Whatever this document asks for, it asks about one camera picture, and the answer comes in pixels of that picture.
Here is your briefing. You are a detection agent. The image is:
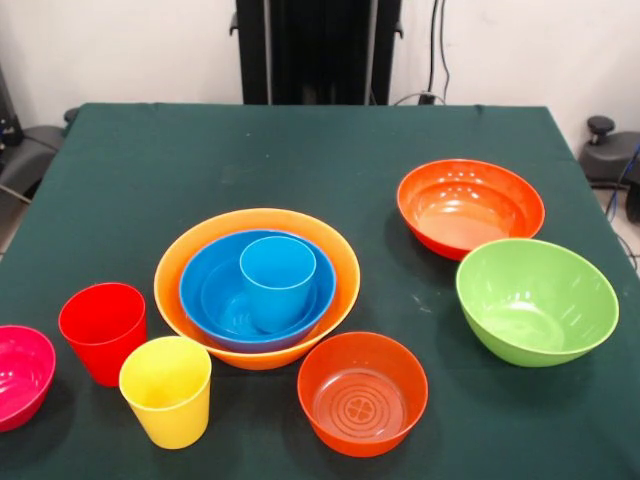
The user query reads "pink bowl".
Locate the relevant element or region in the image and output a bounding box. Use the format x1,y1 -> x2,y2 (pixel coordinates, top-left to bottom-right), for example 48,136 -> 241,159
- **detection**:
0,324 -> 57,433

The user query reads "small blue bowl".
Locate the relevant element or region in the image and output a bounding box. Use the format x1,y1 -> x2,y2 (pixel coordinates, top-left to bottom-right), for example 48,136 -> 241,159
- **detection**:
199,254 -> 319,337

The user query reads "black caster base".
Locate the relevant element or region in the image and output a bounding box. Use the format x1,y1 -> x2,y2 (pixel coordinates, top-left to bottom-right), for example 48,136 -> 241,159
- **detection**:
0,123 -> 66,186
579,115 -> 640,186

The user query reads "green bowl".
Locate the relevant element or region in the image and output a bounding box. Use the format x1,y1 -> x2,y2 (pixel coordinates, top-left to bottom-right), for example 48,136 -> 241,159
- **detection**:
455,238 -> 620,369

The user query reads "yellow cup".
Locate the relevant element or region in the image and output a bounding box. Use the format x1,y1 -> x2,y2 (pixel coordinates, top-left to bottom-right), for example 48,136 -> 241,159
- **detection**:
118,335 -> 213,450

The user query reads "large blue bowl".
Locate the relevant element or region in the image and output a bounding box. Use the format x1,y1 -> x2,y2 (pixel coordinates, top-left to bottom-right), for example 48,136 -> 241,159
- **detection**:
178,229 -> 337,354

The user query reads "small red bowl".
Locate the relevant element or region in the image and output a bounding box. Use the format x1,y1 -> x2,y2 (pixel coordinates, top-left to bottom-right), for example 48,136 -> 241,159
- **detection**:
296,331 -> 430,458

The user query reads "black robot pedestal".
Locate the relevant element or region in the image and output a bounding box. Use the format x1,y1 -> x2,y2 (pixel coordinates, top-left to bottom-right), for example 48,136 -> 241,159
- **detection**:
229,0 -> 404,105

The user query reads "blue cup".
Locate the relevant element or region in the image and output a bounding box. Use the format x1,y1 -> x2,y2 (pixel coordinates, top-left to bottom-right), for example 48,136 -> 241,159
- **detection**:
239,236 -> 318,334

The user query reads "red cup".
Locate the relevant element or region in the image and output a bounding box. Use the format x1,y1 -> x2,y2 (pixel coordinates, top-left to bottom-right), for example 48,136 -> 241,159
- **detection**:
57,282 -> 148,389

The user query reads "wide red bowl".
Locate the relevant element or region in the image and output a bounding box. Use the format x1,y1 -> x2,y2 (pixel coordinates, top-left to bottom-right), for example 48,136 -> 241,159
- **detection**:
396,158 -> 546,262

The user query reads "dark green tablecloth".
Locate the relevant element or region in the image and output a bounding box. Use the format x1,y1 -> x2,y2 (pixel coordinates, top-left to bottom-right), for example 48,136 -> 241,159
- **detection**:
0,102 -> 640,480

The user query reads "blue cable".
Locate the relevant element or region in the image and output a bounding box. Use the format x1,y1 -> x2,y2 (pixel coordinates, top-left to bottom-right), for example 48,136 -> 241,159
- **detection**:
604,142 -> 640,221

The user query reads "large orange bowl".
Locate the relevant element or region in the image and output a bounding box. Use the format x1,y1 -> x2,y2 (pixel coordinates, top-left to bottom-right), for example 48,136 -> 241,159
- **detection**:
153,207 -> 361,370

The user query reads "black hanging cable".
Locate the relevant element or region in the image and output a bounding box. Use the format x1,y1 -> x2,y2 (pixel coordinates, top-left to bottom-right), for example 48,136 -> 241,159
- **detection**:
427,0 -> 451,104

